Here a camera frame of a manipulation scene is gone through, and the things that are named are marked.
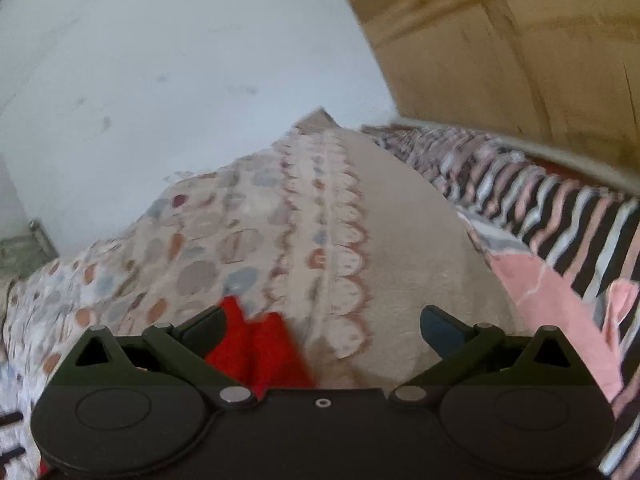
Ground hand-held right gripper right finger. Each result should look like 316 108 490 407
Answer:
389 304 587 407

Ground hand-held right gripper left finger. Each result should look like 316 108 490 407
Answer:
70 305 257 408

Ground red long-sleeved sweater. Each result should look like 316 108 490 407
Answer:
204 296 327 400

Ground pink patterned cloth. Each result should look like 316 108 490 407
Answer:
457 209 640 407

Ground spotted patterned quilt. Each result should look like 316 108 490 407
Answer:
0 109 523 480

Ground black pink striped bed sheet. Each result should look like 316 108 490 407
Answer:
360 124 640 480

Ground grey metal headboard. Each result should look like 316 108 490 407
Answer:
0 218 59 279

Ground worn wooden wardrobe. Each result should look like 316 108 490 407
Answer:
325 0 640 202

